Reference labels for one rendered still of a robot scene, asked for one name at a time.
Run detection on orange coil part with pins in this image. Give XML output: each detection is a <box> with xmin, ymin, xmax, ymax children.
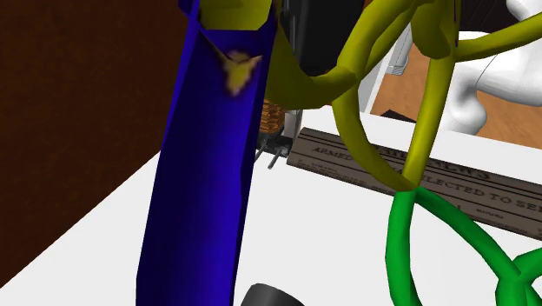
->
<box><xmin>254</xmin><ymin>98</ymin><xmax>304</xmax><ymax>171</ymax></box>

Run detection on blue and yellow tall figure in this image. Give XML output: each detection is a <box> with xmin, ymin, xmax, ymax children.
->
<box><xmin>135</xmin><ymin>0</ymin><xmax>281</xmax><ymax>306</ymax></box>

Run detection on black round object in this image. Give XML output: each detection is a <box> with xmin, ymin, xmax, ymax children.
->
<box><xmin>240</xmin><ymin>283</ymin><xmax>307</xmax><ymax>306</ymax></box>

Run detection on grey lettered book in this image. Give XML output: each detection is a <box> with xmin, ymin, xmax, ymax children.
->
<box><xmin>286</xmin><ymin>126</ymin><xmax>542</xmax><ymax>243</ymax></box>

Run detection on yellow and green tube frame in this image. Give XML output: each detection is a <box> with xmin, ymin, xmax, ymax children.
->
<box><xmin>263</xmin><ymin>0</ymin><xmax>542</xmax><ymax>306</ymax></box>

